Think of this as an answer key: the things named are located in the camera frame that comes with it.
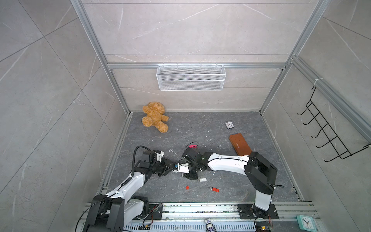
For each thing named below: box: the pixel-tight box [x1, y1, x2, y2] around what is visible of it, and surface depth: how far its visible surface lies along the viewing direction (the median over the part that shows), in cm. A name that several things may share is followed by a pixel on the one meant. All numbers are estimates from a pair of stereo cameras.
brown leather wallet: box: [228, 132, 253, 157], surface depth 101 cm
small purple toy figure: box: [204, 218, 218, 232], surface depth 69 cm
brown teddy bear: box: [142, 101, 170, 133], surface depth 108 cm
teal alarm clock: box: [296, 214, 318, 232], surface depth 70 cm
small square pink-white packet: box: [225, 121, 235, 130], surface depth 112 cm
